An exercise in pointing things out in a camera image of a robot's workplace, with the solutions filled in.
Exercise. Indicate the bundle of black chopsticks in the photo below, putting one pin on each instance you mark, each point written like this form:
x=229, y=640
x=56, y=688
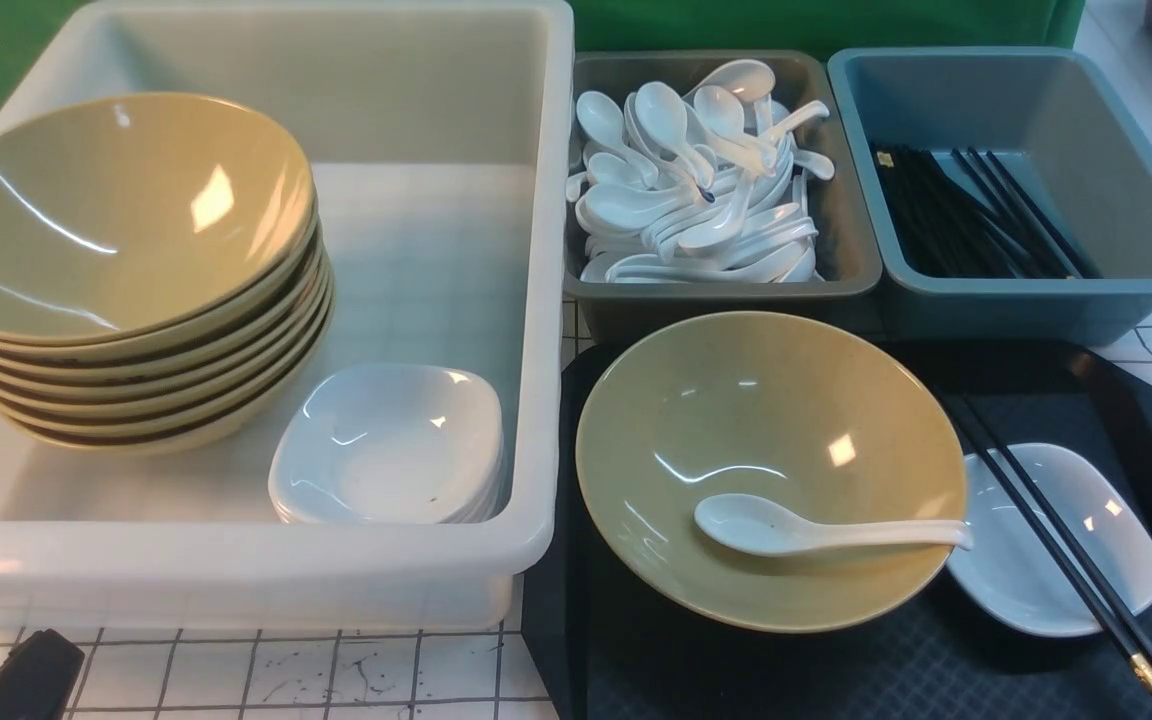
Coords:
x=987, y=227

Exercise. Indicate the yellow noodle bowl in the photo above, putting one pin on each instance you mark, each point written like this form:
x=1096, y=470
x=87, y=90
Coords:
x=781, y=407

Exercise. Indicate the green backdrop cloth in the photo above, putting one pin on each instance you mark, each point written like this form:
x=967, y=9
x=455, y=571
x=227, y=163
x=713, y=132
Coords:
x=818, y=28

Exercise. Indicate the stack of yellow bowls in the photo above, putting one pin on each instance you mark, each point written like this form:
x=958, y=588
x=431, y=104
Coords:
x=186, y=385

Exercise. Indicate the white ceramic soup spoon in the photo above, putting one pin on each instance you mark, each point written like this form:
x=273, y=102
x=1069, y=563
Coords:
x=764, y=528

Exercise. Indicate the grey-brown spoon bin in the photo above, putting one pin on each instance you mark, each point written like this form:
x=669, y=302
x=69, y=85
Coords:
x=849, y=261

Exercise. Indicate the white square sauce dish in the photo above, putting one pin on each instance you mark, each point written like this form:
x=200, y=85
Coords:
x=1008, y=572

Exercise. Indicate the pile of white spoons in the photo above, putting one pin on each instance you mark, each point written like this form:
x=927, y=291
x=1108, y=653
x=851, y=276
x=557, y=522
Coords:
x=706, y=187

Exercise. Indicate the black serving tray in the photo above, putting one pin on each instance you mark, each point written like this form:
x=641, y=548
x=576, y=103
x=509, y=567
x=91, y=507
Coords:
x=607, y=646

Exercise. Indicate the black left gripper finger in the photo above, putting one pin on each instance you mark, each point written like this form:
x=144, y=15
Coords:
x=37, y=677

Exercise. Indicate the stack of white sauce dishes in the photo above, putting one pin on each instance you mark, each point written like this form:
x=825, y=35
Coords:
x=392, y=443

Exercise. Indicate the blue-grey chopstick bin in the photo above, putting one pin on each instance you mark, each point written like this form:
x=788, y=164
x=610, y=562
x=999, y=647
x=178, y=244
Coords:
x=1056, y=124

